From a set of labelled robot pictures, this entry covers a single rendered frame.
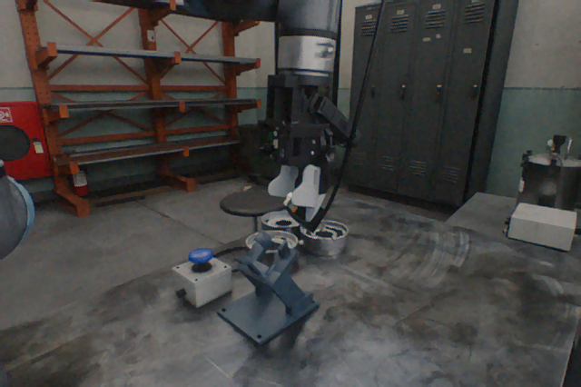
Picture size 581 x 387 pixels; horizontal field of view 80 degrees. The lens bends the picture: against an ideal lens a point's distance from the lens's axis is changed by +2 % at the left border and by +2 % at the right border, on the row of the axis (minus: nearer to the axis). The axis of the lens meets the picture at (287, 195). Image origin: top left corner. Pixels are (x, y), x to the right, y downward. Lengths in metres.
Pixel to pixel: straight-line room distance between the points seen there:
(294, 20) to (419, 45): 3.06
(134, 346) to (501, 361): 0.48
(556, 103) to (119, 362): 3.57
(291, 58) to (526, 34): 3.39
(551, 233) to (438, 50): 2.42
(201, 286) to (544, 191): 1.18
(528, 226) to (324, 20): 0.95
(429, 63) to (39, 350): 3.28
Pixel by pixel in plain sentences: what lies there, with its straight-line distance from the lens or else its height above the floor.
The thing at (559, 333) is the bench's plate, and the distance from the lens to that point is 0.66.
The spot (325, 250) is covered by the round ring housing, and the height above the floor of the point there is 0.82.
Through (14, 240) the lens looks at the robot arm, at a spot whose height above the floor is 0.94.
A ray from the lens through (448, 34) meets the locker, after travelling 3.42.
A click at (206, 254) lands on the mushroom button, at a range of 0.59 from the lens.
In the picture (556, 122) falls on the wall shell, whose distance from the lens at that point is 3.71.
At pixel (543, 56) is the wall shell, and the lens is 3.74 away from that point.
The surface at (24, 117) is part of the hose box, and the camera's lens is 4.03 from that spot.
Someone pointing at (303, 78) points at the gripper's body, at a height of 1.14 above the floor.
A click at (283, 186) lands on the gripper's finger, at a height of 0.99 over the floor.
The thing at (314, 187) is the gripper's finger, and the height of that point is 1.00.
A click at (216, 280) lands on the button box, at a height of 0.83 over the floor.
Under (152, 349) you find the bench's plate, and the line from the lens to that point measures 0.54.
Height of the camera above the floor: 1.14
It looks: 17 degrees down
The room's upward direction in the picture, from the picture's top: straight up
